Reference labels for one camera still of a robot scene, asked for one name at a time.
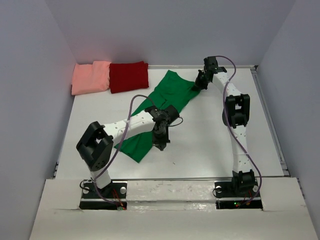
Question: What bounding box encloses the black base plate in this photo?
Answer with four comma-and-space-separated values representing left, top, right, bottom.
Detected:
212, 181, 263, 210
79, 180, 128, 211

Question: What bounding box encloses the folded pink t shirt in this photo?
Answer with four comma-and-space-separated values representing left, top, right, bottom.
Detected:
71, 61, 111, 96

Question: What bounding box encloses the green t shirt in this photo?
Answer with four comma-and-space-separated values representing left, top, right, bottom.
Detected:
120, 70, 200, 163

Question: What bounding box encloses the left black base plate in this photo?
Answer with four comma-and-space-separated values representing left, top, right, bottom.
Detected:
79, 180, 128, 211

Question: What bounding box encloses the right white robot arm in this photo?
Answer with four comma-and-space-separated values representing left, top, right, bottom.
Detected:
192, 56, 261, 202

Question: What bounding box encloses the folded red t shirt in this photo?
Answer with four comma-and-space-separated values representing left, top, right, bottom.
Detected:
109, 61, 149, 94

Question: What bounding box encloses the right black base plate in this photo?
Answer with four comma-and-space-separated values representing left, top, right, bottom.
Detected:
212, 181, 263, 210

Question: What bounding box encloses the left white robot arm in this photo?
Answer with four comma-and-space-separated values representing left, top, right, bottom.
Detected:
76, 105, 180, 198

